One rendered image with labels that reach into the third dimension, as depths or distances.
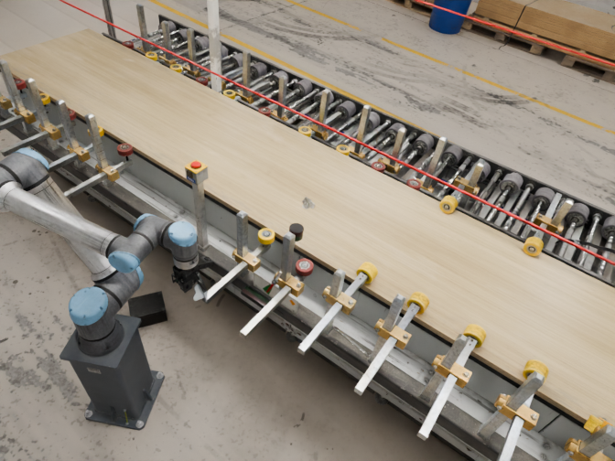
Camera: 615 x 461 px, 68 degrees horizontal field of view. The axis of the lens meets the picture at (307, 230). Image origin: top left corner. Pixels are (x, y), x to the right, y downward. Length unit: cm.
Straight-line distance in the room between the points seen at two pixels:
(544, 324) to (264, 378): 148
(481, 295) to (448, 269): 19
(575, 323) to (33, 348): 280
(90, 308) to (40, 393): 98
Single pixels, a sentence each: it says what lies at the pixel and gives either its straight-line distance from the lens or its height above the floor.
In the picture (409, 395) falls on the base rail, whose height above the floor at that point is 69.
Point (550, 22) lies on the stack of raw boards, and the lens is 728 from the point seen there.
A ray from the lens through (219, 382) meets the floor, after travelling 273.
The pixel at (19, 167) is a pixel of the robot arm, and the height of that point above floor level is 135.
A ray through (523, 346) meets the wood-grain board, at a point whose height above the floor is 90.
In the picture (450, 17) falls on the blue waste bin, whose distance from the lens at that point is 724.
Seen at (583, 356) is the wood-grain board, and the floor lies 90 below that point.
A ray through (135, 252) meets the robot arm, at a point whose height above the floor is 128.
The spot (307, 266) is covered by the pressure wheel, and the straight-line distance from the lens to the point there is 203.
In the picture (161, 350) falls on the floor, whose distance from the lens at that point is 287.
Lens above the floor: 246
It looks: 45 degrees down
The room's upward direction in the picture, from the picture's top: 8 degrees clockwise
